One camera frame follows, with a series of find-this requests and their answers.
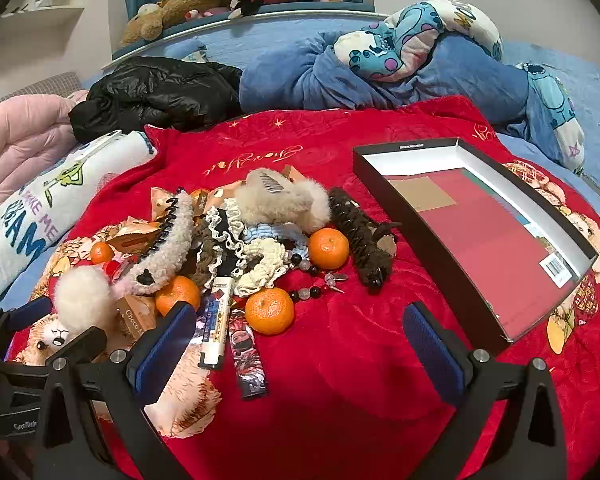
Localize black rimmed white box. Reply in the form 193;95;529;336
352;137;600;343

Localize grey checked fabric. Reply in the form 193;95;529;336
0;71;83;116

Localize red printed blanket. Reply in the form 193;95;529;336
5;95;600;480

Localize brown crochet scrunchie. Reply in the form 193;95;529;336
189;237;231;288

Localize pink quilt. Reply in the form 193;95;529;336
0;90;88;208

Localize blue cartoon print duvet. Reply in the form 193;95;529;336
240;0;585;171

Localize beige fluffy hair claw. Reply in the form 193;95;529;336
242;166;333;236

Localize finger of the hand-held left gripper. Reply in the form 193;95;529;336
0;295;55;358
0;326;108;378

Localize white wall shelves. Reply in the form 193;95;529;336
0;0;88;68

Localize pink plush toy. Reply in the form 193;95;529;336
185;6;231;20

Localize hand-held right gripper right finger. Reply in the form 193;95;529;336
402;301;568;480

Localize light blue crochet scrunchie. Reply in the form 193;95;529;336
242;222;308;256

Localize brown plush dog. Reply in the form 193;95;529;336
119;0;271;48

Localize dark printed slim stick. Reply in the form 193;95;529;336
227;308;271;402

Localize bead bracelet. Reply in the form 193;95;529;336
279;252;341;306

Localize cream crochet scrunchie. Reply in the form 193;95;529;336
234;237;289;297

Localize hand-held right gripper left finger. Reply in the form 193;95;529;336
32;301;198;480

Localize pile of mandarin oranges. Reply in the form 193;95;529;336
89;227;351;337

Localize black puffer jacket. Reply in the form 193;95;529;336
69;56;243;143

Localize pink white fluffy hair claw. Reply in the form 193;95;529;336
54;265;148;337

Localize white printed tube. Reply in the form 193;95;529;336
197;276;237;372

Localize grey fuzzy hair claw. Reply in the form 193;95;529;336
129;187;197;297

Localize blue window seat cushion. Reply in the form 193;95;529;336
112;0;375;58

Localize black white lace scrunchie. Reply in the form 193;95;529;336
202;199;251;281

